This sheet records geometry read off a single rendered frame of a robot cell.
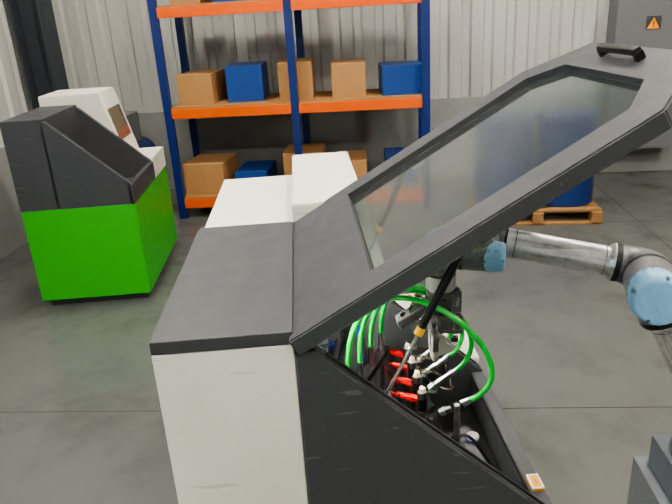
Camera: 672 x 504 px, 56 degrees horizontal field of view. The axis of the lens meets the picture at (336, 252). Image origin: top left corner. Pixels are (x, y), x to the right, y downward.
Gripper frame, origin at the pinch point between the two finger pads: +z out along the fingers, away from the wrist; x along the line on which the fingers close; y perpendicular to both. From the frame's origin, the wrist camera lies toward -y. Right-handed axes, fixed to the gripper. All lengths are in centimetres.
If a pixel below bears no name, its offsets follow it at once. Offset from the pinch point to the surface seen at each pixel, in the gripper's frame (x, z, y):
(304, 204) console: 35, -34, -31
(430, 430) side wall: -34.6, -3.3, -7.5
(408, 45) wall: 635, -43, 102
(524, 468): -16.2, 25.1, 20.7
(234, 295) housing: -16, -30, -48
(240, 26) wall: 661, -74, -95
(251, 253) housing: 10, -30, -46
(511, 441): -5.2, 25.1, 20.9
